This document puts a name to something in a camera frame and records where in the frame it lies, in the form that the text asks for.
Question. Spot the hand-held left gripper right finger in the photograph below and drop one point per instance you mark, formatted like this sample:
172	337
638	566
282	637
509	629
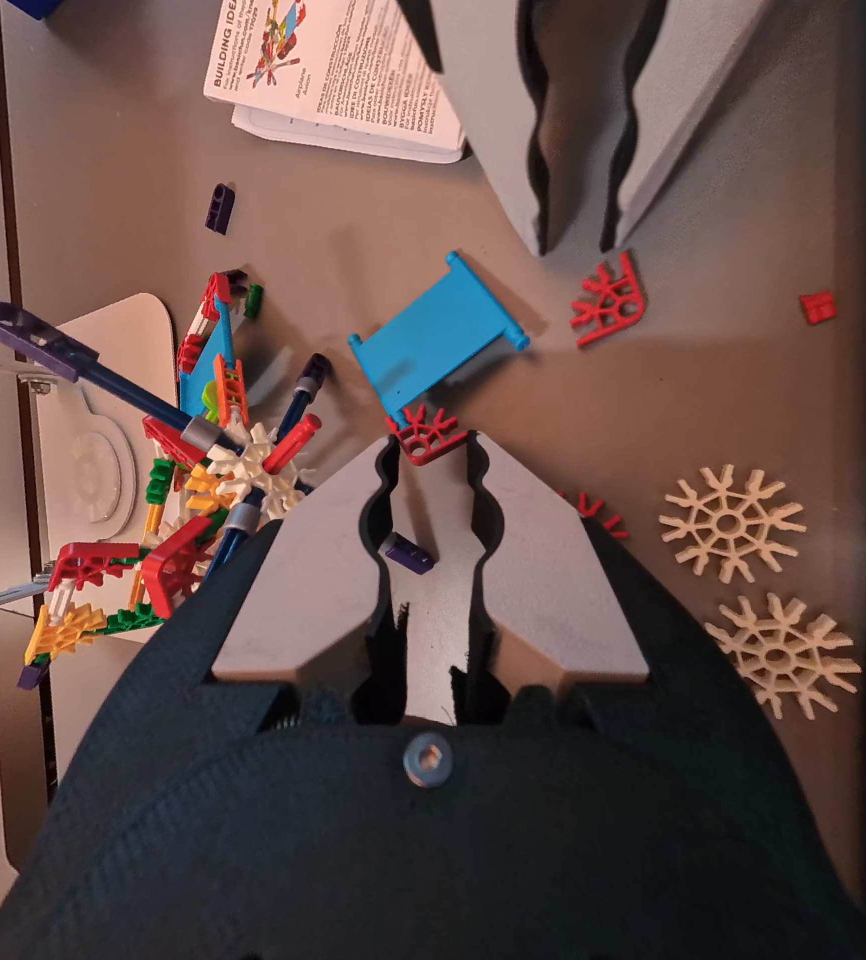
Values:
560	600

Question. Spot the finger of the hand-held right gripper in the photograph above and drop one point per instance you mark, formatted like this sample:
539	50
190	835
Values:
695	75
485	75

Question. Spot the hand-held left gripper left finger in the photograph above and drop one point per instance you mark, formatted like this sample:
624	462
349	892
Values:
298	600

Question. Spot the colourful toy construction model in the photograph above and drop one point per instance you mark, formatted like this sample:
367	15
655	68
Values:
178	562

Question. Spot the red fan connector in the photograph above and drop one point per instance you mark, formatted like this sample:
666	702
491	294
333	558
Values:
427	442
598	514

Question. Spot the red connector with green clip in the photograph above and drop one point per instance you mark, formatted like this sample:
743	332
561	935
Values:
609	300

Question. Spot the blue panel piece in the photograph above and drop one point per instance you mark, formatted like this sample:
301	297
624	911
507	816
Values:
440	330

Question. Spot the instruction booklet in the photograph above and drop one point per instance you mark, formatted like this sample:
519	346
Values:
343	67

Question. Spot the purple clip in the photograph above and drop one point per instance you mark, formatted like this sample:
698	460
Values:
234	277
407	553
220	208

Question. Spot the white snowflake connector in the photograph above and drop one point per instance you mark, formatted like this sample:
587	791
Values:
733	521
782	652

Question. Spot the clear suction dome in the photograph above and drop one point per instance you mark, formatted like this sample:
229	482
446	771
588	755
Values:
95	480

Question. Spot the small red clip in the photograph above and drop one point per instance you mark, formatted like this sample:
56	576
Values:
817	307

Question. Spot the small green clip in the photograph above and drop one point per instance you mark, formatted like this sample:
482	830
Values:
253	301

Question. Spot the white mount bracket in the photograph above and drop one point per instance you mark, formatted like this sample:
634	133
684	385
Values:
114	420

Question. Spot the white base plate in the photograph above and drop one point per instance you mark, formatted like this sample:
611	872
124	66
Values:
125	337

